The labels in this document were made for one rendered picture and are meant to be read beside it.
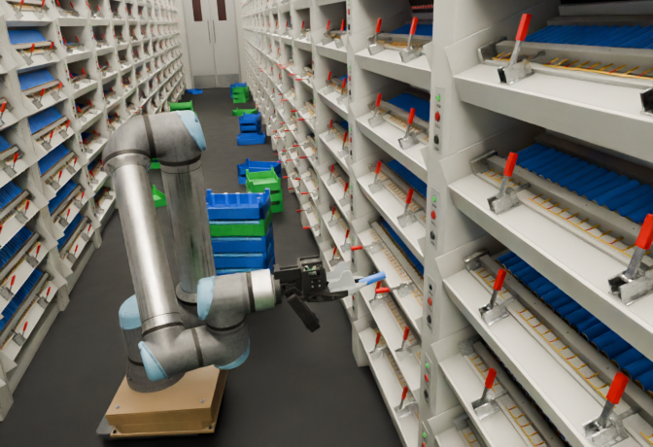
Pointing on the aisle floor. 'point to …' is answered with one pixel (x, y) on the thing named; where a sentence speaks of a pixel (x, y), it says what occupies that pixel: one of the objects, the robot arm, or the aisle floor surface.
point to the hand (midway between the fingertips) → (360, 284)
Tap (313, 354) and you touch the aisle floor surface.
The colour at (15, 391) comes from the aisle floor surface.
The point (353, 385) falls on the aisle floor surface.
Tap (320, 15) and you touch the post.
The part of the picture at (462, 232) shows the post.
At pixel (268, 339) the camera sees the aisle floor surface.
